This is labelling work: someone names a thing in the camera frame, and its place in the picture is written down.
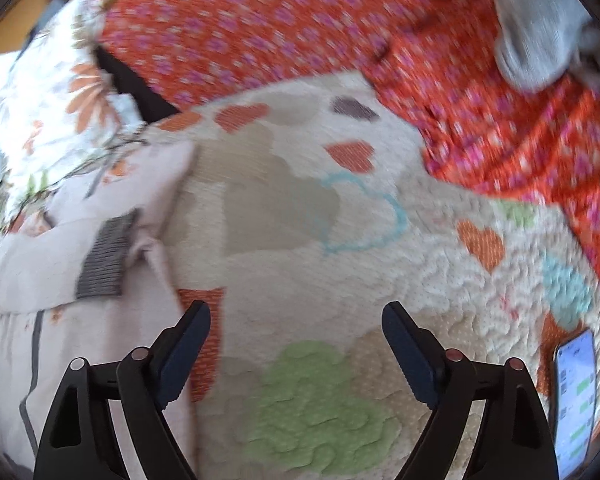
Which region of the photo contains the grey cloth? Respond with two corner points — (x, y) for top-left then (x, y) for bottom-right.
(494, 0), (600, 92)

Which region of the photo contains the heart patterned quilt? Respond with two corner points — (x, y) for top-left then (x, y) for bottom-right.
(0, 70), (600, 480)

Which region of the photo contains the red floral blanket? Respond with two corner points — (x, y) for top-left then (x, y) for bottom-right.
(365, 23), (600, 279)

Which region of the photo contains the pale pink sweater grey trim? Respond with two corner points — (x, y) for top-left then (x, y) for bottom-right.
(0, 140), (194, 478)

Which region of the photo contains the white floral pillow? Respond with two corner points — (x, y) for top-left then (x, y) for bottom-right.
(0, 0), (144, 218)

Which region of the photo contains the red floral pillow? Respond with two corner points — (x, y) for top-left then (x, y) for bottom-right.
(102, 0), (498, 110)

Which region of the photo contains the smartphone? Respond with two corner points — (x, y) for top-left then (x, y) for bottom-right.
(552, 328), (597, 479)

